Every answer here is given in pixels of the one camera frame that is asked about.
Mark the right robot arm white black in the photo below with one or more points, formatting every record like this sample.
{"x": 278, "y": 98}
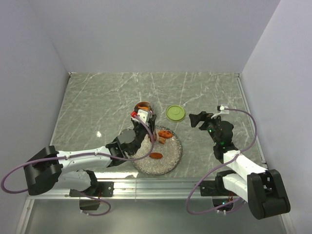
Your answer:
{"x": 262, "y": 189}

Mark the orange fried piece lower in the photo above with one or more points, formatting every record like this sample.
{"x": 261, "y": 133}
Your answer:
{"x": 156, "y": 155}

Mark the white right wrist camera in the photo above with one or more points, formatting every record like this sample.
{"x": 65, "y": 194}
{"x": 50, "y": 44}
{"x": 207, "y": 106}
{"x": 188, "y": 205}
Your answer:
{"x": 221, "y": 110}

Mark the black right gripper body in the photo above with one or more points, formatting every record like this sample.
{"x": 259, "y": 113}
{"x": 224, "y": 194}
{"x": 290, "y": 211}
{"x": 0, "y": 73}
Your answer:
{"x": 211, "y": 124}

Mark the speckled grey plate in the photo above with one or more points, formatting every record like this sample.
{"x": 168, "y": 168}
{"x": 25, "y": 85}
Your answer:
{"x": 171, "y": 151}

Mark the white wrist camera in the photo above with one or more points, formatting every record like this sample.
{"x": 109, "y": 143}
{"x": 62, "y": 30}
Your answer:
{"x": 221, "y": 110}
{"x": 142, "y": 114}

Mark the beige round lunch box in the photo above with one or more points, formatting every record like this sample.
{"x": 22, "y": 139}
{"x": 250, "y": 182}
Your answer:
{"x": 144, "y": 105}

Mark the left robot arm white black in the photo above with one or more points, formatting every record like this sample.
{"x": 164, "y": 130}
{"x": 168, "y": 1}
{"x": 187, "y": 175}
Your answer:
{"x": 50, "y": 168}

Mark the green round lid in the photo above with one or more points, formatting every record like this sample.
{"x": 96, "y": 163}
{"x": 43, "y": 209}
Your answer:
{"x": 175, "y": 113}

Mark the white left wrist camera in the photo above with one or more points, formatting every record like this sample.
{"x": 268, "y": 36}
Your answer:
{"x": 142, "y": 114}

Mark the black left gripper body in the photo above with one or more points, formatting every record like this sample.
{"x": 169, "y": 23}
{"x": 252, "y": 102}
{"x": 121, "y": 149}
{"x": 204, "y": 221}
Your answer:
{"x": 141, "y": 132}

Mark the orange fried piece top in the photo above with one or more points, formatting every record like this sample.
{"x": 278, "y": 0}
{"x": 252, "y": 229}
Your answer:
{"x": 165, "y": 134}

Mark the aluminium mounting rail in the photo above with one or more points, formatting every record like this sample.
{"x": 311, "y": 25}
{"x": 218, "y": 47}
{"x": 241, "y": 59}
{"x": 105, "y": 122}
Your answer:
{"x": 167, "y": 188}

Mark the orange shrimp piece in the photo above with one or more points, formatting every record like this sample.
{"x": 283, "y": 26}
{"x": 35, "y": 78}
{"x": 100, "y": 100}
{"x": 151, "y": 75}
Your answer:
{"x": 143, "y": 107}

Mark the orange fried piece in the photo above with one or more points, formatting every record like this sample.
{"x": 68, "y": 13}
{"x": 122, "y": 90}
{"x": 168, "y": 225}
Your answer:
{"x": 156, "y": 155}
{"x": 165, "y": 134}
{"x": 161, "y": 140}

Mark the orange fried piece middle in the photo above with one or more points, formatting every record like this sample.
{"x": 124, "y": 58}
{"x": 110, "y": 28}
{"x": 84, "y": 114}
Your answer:
{"x": 161, "y": 140}

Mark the stainless steel tongs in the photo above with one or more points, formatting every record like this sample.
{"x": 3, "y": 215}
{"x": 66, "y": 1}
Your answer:
{"x": 155, "y": 135}

